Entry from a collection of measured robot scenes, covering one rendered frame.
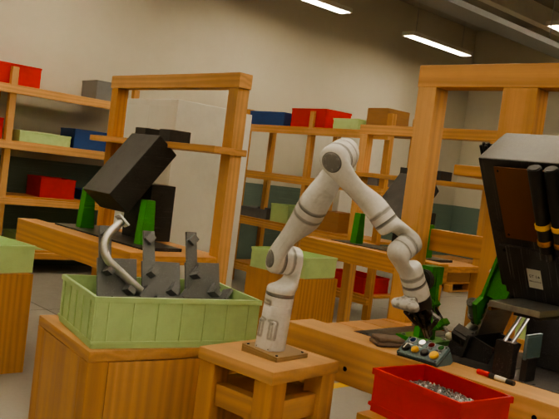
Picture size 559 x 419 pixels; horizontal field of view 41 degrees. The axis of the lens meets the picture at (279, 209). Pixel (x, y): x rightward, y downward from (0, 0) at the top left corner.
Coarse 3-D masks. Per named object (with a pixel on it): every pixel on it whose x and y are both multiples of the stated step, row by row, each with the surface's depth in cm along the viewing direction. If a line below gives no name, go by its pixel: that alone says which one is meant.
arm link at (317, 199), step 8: (344, 144) 208; (352, 144) 209; (352, 152) 207; (320, 176) 218; (328, 176) 216; (312, 184) 219; (320, 184) 217; (328, 184) 217; (336, 184) 216; (304, 192) 220; (312, 192) 218; (320, 192) 217; (328, 192) 217; (336, 192) 218; (304, 200) 218; (312, 200) 217; (320, 200) 217; (328, 200) 217; (304, 208) 218; (312, 208) 217; (320, 208) 217; (328, 208) 219; (320, 216) 219
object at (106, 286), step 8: (104, 232) 266; (96, 264) 266; (104, 264) 266; (120, 264) 270; (128, 264) 272; (96, 272) 265; (128, 272) 271; (96, 280) 264; (104, 280) 265; (112, 280) 267; (120, 280) 269; (96, 288) 264; (104, 288) 265; (112, 288) 267; (120, 288) 268; (104, 296) 264; (112, 296) 261; (120, 296) 262; (128, 296) 264; (136, 296) 266; (144, 296) 267
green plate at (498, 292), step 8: (496, 264) 238; (496, 272) 239; (488, 280) 239; (496, 280) 239; (488, 288) 240; (496, 288) 238; (504, 288) 236; (488, 296) 240; (496, 296) 238; (504, 296) 236
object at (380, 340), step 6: (372, 336) 250; (378, 336) 246; (384, 336) 248; (390, 336) 249; (396, 336) 250; (372, 342) 248; (378, 342) 245; (384, 342) 245; (390, 342) 245; (396, 342) 246; (402, 342) 246
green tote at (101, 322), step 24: (72, 288) 261; (72, 312) 258; (96, 312) 238; (120, 312) 242; (144, 312) 247; (168, 312) 251; (192, 312) 256; (216, 312) 260; (240, 312) 265; (96, 336) 239; (120, 336) 243; (144, 336) 248; (168, 336) 252; (192, 336) 256; (216, 336) 261; (240, 336) 266
